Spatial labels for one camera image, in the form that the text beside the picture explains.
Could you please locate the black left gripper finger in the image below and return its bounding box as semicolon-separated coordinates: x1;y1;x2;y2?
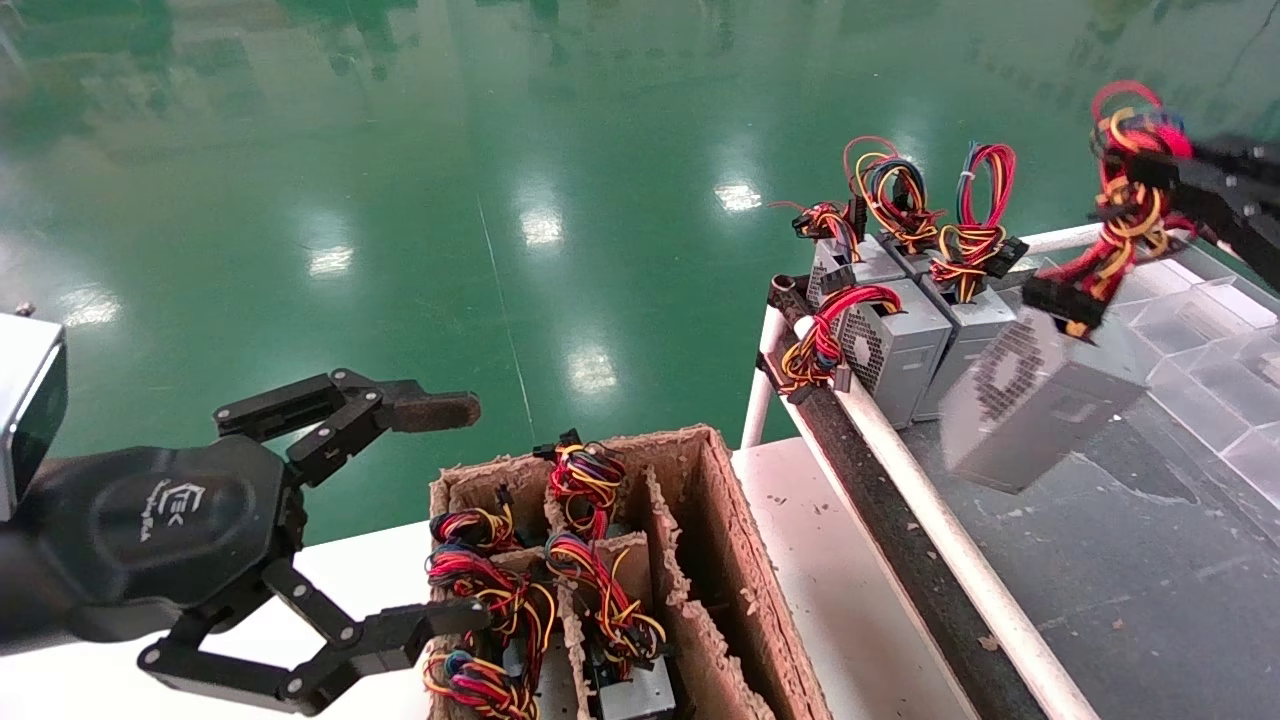
137;558;493;717
213;368;483;491

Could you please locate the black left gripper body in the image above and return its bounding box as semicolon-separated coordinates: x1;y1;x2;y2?
25;435;307;643

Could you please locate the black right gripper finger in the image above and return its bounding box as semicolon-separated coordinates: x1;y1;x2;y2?
1128;153;1280;293
1195;138;1280;226

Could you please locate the cardboard box with dividers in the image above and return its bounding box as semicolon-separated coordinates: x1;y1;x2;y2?
428;424;833;720

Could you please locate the white vertical leg pipe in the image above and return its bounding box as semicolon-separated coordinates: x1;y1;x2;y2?
740;305;788;451

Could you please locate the clear acrylic compartment tray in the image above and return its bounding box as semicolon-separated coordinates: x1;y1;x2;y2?
895;240;1280;720

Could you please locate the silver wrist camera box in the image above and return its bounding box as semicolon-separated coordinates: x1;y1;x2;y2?
0;313;69;521

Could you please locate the long white frame pipe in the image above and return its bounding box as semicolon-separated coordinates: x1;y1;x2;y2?
795;315;1101;720

